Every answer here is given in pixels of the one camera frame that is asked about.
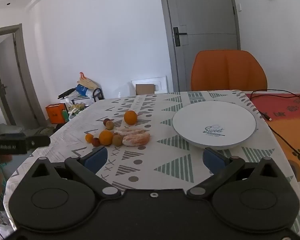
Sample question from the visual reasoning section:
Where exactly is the blue and white bag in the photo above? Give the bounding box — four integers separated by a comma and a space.
76, 84, 88, 96

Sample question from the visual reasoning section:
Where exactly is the black metal cart frame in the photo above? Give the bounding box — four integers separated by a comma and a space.
92, 87, 105, 103

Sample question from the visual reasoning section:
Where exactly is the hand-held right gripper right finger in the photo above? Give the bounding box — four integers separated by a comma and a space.
187, 147, 278, 198

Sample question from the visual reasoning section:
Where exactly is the grey door frame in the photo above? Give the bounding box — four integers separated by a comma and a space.
0, 24, 40, 128

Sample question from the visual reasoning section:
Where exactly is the orange box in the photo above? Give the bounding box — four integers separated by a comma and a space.
45, 103, 67, 124

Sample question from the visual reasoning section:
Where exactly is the green cloth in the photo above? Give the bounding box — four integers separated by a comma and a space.
26, 126, 57, 137

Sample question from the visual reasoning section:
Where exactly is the white foam board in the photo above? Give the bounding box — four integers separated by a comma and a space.
130, 76, 168, 96

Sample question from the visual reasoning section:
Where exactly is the orange chair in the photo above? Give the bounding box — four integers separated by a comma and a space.
191, 50, 268, 92

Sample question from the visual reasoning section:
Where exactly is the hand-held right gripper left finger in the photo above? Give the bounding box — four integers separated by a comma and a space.
31, 146, 121, 198

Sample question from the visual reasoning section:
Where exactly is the black door handle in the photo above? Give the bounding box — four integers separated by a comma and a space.
173, 27, 188, 47

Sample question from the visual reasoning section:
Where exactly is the peeled pomelo segment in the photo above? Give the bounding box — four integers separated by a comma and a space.
113, 128, 146, 136
122, 133, 151, 147

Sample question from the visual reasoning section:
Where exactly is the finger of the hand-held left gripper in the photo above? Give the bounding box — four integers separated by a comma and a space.
26, 135, 51, 153

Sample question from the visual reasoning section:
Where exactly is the white round plate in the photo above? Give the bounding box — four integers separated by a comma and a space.
172, 101, 257, 150

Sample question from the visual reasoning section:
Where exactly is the long black object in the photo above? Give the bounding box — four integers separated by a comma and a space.
58, 88, 77, 99

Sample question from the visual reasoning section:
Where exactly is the black cable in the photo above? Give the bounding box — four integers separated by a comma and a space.
250, 89, 300, 162

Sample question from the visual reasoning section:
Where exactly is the large orange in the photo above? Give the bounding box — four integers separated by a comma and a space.
124, 110, 138, 125
99, 130, 114, 146

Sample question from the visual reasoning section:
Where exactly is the brown paper bag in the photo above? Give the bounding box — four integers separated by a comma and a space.
77, 72, 98, 89

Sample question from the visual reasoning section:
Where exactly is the grey door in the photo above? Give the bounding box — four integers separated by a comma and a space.
158, 0, 241, 93

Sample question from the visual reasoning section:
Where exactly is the grey sofa cushion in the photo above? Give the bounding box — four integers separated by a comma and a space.
0, 122, 25, 137

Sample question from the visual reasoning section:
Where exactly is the orange printed mat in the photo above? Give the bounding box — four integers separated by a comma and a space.
245, 92, 300, 205

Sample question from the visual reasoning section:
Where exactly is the cardboard box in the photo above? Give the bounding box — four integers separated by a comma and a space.
136, 84, 155, 96

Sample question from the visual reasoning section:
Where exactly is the clear bag of yellow items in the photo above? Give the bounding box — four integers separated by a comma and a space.
67, 102, 87, 117

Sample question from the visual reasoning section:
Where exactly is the patterned white tablecloth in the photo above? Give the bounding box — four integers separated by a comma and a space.
4, 90, 300, 233

